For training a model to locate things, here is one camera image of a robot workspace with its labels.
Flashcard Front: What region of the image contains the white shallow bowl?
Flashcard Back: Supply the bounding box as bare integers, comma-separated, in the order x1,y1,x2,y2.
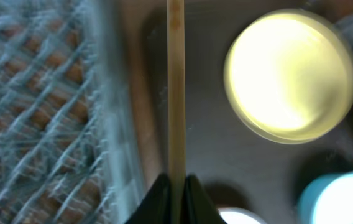
218,207,267,224

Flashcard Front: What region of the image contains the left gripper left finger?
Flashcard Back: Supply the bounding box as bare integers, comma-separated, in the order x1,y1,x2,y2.
126,174,171,224

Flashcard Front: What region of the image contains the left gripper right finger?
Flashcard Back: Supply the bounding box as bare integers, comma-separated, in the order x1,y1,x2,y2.
181,175,226,224

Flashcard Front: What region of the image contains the light blue bowl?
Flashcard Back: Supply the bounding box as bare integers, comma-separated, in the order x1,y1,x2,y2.
297,172,353,224

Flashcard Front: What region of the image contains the wooden chopstick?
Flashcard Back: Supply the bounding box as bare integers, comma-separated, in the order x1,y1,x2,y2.
167,0,186,224

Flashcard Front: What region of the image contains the grey plastic dish rack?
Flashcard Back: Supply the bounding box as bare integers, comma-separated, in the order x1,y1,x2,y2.
0,1,144,223

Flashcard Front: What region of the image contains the yellow round plate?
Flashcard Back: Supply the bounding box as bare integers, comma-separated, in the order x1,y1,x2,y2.
224,9,353,144

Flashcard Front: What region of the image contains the dark brown serving tray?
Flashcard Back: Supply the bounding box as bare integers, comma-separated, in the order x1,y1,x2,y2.
140,0,353,224

